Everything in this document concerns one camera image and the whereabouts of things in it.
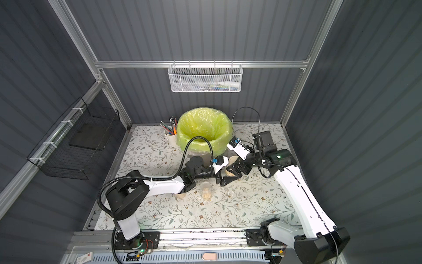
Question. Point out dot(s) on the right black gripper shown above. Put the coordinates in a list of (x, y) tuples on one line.
[(242, 165)]

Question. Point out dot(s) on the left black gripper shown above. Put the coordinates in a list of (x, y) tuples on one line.
[(218, 175)]

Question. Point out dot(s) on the oatmeal jar with beige lid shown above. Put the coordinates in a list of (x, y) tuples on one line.
[(231, 160)]

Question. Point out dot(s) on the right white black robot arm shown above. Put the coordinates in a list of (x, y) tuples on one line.
[(319, 239)]

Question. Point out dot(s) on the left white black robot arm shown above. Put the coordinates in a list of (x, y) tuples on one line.
[(121, 197)]

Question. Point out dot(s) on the open glass oatmeal jar middle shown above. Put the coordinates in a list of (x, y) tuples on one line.
[(206, 191)]

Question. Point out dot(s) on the open glass oatmeal jar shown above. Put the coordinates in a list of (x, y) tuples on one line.
[(206, 191), (180, 196)]

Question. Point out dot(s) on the open glass oatmeal jar left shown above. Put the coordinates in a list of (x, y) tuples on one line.
[(180, 196)]

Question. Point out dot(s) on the grey trash bin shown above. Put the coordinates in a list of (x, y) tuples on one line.
[(206, 156)]

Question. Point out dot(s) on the floral table mat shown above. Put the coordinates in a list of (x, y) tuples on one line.
[(244, 203)]

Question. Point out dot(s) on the green plastic bin liner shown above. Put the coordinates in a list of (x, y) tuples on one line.
[(212, 124)]

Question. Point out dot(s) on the white pen cup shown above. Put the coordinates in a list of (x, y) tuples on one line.
[(172, 139)]

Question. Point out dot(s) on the pens bundle in cup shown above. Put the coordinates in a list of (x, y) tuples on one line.
[(171, 128)]

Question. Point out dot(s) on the pink eraser block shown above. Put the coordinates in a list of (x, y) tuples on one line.
[(210, 256)]

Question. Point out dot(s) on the white card with red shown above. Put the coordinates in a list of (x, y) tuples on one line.
[(83, 259)]

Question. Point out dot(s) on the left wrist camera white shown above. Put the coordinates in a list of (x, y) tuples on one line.
[(219, 163)]

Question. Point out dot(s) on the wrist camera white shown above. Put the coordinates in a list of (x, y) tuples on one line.
[(219, 163), (237, 146)]

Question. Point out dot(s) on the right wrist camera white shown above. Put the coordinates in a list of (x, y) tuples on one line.
[(237, 146)]

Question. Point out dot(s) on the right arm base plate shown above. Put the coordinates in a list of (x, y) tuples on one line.
[(254, 237)]

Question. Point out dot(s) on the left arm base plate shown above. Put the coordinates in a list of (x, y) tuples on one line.
[(144, 241)]

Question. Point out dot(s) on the white wire mesh basket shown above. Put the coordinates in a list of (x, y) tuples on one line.
[(205, 79)]

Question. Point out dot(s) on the black wire basket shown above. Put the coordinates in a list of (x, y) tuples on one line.
[(73, 149)]

